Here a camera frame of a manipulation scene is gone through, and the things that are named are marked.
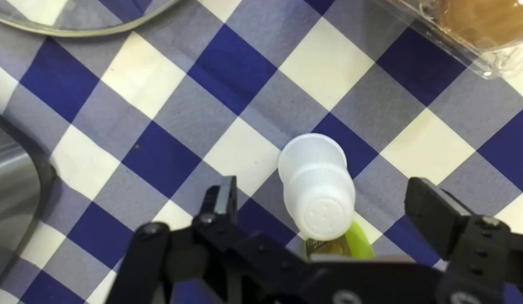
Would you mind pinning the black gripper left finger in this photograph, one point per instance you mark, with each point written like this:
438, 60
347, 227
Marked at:
221, 203

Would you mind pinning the blue white checkered tablecloth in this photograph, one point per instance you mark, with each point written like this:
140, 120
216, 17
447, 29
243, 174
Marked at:
233, 68

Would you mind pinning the silver toaster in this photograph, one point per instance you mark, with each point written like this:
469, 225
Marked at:
13, 186

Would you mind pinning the lime green plastic object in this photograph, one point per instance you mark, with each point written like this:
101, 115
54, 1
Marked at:
359, 245

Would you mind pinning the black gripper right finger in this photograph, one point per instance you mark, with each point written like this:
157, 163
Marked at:
464, 247

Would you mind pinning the glass pot lid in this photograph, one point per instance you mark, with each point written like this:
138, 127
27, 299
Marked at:
76, 17

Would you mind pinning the clear carton of brown eggs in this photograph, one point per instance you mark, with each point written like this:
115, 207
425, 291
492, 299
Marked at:
481, 28

